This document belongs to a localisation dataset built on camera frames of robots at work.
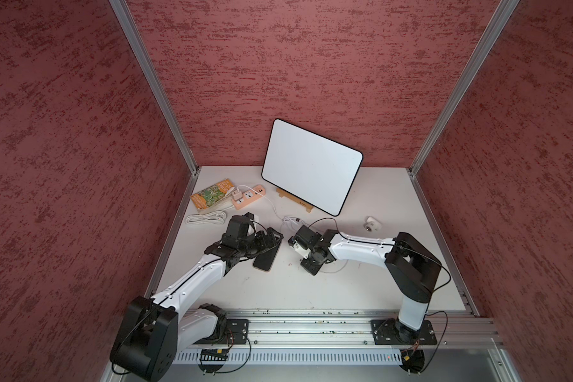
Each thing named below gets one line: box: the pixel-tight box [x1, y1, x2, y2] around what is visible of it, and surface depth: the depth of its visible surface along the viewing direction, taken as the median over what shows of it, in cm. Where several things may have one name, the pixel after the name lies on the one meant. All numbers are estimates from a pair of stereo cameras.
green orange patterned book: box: [191, 178, 235, 214], surface depth 108 cm
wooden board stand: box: [276, 187, 314, 214], surface depth 106 cm
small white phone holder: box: [362, 215, 383, 233], surface depth 99 cm
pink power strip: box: [232, 184, 267, 211], surface depth 108 cm
